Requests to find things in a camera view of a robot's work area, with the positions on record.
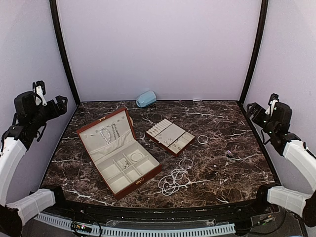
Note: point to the small red jewelry tray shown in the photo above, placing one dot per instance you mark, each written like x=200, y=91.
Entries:
x=171, y=137

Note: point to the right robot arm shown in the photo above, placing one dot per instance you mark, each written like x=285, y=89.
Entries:
x=295, y=163

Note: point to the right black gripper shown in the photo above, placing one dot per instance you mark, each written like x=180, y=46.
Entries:
x=256, y=107

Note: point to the white bangle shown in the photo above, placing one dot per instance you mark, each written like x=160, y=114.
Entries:
x=202, y=139

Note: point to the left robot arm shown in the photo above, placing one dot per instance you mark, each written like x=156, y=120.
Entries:
x=14, y=216

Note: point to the light blue faceted cup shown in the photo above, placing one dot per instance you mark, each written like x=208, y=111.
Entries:
x=146, y=99

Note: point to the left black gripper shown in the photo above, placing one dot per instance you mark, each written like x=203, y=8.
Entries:
x=62, y=108

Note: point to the large red jewelry box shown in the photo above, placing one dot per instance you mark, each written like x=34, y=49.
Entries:
x=122, y=162

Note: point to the white cable duct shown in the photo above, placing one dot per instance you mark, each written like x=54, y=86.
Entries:
x=95, y=230

